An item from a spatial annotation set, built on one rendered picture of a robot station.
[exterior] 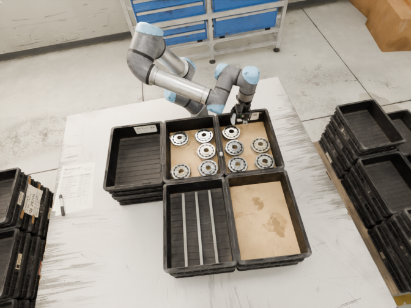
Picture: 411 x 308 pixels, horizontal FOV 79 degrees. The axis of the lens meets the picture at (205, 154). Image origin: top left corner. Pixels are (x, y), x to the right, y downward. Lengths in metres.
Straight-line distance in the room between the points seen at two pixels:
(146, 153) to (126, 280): 0.66
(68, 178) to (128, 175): 0.45
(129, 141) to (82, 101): 1.81
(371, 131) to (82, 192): 2.00
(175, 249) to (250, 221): 0.37
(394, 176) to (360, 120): 0.46
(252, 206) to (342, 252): 0.48
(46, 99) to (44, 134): 0.56
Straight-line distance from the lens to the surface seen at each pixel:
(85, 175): 1.70
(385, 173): 2.14
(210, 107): 1.12
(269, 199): 1.28
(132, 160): 1.47
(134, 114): 1.87
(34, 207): 2.22
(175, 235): 1.23
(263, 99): 1.85
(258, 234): 1.22
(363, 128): 2.16
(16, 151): 3.23
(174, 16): 2.96
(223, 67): 1.15
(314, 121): 2.75
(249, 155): 1.39
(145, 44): 1.17
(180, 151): 1.42
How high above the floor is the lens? 2.00
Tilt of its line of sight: 57 degrees down
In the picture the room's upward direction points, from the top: 8 degrees counter-clockwise
